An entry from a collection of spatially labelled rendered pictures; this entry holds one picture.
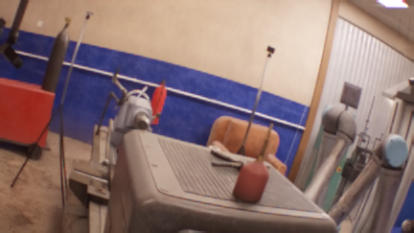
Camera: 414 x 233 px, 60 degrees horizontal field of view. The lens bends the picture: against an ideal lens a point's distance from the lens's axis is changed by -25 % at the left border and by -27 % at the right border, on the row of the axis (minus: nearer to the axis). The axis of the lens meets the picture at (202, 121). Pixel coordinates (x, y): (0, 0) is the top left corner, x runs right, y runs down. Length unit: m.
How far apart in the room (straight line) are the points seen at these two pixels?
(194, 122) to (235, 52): 1.09
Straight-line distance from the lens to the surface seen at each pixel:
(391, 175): 1.59
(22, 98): 4.69
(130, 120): 2.97
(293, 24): 6.61
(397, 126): 2.16
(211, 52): 6.23
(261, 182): 0.92
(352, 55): 7.18
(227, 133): 6.10
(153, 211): 0.82
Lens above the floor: 1.59
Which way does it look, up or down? 8 degrees down
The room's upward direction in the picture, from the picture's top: 17 degrees clockwise
